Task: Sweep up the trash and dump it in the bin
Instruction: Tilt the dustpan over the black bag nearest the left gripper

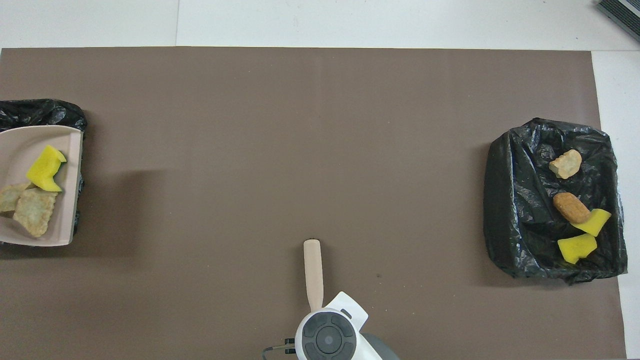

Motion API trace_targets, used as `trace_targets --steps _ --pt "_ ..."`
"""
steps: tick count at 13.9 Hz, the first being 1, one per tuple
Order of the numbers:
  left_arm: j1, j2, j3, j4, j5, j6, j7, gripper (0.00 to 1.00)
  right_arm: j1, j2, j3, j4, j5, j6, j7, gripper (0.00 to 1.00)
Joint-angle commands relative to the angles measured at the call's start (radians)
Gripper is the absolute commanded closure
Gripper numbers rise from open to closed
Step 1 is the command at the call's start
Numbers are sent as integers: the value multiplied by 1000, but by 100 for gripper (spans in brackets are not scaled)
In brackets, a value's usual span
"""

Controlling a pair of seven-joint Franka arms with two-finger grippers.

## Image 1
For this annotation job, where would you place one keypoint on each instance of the small croissant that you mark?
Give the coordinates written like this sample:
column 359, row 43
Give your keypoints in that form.
column 566, row 164

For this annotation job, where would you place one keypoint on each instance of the brown fried nugget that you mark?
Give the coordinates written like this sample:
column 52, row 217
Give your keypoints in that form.
column 571, row 207

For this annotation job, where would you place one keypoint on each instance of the notched yellow sponge piece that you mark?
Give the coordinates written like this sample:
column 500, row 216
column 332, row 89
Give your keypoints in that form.
column 46, row 170

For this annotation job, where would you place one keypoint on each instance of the small yellow sponge piece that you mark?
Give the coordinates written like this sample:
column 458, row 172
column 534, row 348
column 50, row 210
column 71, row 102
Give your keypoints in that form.
column 595, row 222

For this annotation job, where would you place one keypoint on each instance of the beige plastic dustpan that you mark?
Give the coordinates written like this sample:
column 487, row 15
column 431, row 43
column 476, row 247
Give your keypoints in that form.
column 20, row 150

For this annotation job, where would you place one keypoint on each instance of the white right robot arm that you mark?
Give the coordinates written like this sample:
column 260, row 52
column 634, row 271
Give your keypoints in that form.
column 330, row 340

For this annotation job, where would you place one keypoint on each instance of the bin with black bag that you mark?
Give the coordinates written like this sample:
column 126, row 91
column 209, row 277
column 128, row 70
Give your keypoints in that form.
column 40, row 112
column 515, row 210

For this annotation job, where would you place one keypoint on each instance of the brown table mat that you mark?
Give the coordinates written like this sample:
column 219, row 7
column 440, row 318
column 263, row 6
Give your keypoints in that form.
column 250, row 150

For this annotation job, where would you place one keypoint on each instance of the grey ribbed panel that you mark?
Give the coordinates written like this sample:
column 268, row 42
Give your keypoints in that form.
column 620, row 15

